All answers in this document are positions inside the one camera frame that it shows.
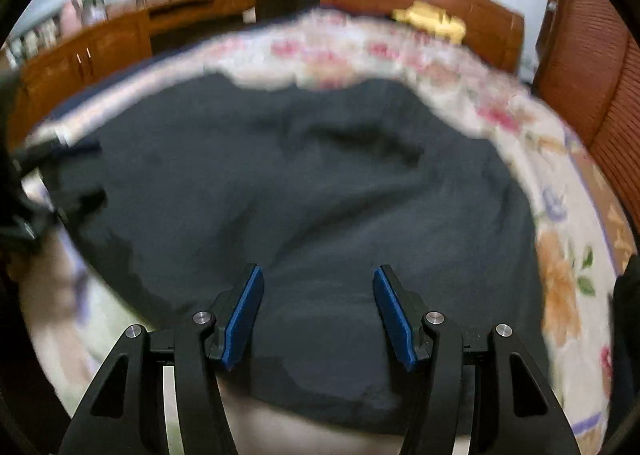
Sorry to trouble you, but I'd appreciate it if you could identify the black jacket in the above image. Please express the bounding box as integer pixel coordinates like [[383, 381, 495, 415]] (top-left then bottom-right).
[[43, 74, 548, 435]]

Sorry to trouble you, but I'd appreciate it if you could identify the dark folded clothes pile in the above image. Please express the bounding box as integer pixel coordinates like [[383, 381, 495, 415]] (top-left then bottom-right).
[[606, 255, 639, 454]]

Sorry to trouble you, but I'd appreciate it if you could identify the floral blanket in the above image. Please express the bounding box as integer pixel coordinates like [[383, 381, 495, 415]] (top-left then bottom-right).
[[21, 10, 636, 454]]

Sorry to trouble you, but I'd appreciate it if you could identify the wooden desk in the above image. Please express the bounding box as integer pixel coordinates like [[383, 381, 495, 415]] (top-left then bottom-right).
[[4, 0, 256, 149]]

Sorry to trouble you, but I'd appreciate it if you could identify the wooden louvered wardrobe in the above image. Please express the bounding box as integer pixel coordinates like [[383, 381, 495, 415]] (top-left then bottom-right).
[[534, 0, 639, 227]]

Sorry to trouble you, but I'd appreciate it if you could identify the wooden headboard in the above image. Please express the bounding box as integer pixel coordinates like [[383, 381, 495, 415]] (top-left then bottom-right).
[[319, 0, 526, 76]]

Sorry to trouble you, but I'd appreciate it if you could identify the yellow plush toy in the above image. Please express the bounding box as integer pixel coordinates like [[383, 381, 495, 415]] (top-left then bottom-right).
[[392, 1, 466, 44]]

